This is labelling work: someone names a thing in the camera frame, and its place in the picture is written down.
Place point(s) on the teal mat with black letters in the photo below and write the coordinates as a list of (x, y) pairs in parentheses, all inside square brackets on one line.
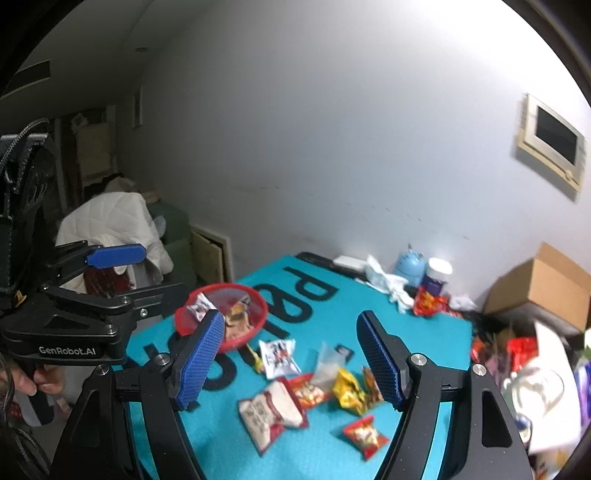
[(318, 454)]

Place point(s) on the red snack packet with window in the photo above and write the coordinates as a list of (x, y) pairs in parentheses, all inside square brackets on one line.
[(307, 395)]

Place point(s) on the yellow wrapped candy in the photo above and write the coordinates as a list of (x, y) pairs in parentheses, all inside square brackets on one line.
[(255, 362)]

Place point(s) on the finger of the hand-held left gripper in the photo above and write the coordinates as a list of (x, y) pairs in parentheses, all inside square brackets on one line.
[(115, 256), (157, 299)]

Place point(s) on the red crumpled wrappers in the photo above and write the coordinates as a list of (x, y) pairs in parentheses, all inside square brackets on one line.
[(427, 304)]

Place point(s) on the crumpled white tissue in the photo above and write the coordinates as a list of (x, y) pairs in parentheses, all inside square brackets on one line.
[(383, 281)]

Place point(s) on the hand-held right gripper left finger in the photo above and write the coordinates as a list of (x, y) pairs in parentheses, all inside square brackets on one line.
[(197, 364)]

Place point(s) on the small red snack packet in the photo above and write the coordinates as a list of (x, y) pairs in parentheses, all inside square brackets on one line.
[(364, 436)]

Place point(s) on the small white snack packet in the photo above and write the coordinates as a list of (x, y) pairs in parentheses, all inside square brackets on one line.
[(199, 307)]

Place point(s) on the person's left hand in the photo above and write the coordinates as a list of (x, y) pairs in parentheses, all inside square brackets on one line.
[(25, 381)]

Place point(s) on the red packet among clutter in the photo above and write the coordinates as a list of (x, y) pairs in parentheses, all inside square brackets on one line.
[(522, 348)]

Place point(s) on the flat white box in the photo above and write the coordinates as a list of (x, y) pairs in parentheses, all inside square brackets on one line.
[(348, 263)]

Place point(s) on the orange snack packet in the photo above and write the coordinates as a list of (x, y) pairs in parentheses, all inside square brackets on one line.
[(371, 390)]

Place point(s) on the cream small wall door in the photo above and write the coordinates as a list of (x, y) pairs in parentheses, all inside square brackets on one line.
[(207, 251)]

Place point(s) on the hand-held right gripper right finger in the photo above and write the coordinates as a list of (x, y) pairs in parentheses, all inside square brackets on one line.
[(379, 364)]

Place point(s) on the cardboard box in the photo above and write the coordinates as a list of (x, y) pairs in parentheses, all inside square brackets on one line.
[(545, 286)]

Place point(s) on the green armchair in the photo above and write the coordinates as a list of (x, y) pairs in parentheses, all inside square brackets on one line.
[(178, 226)]

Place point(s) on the clear plastic packet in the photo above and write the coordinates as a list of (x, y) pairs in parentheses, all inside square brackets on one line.
[(325, 367)]

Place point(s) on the large white and red packet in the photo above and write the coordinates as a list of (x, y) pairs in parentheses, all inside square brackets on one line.
[(270, 413)]

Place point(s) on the red mesh basket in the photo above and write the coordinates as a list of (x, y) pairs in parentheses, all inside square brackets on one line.
[(255, 302)]

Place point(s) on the brown snack packet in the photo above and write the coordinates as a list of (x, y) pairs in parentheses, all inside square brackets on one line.
[(238, 319)]

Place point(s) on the white printed bag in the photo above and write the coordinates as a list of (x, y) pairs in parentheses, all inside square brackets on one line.
[(545, 383)]

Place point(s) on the yellow snack packet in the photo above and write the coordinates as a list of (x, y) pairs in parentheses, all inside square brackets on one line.
[(348, 392)]

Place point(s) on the small dark packet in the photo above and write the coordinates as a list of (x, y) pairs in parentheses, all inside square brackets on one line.
[(344, 353)]

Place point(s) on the white quilted jacket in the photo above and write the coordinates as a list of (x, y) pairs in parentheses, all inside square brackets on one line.
[(115, 217)]

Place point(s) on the cream framed wall panel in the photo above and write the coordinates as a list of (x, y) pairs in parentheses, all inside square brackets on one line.
[(554, 134)]

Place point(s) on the white lidded canister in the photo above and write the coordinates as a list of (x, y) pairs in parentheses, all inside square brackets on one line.
[(437, 272)]

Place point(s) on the blue alarm clock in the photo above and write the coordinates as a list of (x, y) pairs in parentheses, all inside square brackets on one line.
[(408, 270)]

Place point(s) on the white packet with cartoon print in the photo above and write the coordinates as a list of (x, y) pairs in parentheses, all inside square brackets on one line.
[(277, 357)]

